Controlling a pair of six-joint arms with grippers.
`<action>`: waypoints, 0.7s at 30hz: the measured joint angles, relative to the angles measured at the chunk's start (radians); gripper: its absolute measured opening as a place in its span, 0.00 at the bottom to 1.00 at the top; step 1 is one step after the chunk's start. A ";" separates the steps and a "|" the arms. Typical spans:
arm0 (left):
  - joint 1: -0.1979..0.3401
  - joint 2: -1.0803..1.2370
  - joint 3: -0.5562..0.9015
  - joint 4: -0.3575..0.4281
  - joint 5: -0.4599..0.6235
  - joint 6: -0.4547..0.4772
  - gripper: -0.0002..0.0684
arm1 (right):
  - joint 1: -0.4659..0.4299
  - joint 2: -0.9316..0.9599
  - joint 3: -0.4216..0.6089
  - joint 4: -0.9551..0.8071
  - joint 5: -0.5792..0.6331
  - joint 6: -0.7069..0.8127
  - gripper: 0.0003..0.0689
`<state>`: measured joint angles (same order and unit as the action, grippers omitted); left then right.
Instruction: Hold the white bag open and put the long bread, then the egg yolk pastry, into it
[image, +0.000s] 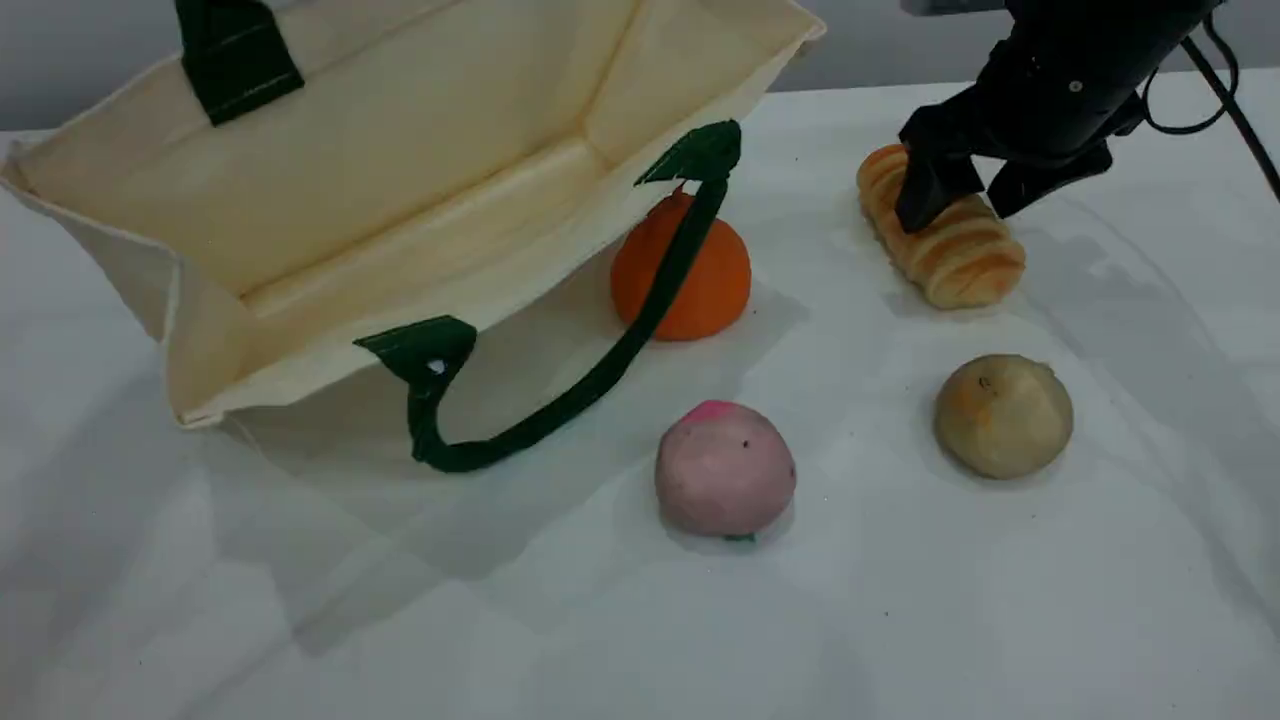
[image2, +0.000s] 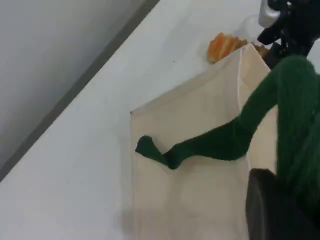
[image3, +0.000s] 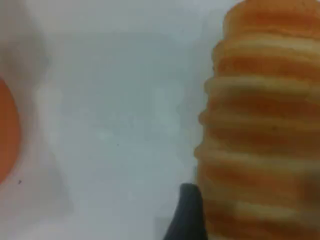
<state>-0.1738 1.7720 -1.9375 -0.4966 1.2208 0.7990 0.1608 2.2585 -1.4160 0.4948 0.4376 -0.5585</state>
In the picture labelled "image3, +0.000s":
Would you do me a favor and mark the round egg yolk pastry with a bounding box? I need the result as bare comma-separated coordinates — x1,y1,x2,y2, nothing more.
0,76,21,186

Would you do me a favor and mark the long ridged golden bread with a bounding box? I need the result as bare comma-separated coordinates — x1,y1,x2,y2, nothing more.
194,0,320,240

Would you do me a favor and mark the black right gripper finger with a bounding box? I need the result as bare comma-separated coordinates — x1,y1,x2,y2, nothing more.
163,182,208,240

